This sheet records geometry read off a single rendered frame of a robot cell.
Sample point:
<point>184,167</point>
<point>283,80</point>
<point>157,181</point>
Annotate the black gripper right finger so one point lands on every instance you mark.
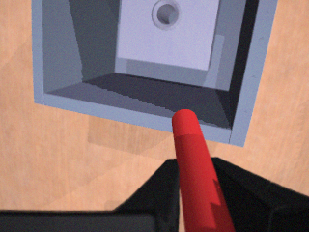
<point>257,204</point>

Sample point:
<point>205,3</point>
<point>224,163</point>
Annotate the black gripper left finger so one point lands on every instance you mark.
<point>154,207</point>

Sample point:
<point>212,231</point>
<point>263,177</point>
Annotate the red peg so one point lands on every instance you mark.
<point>203,204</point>

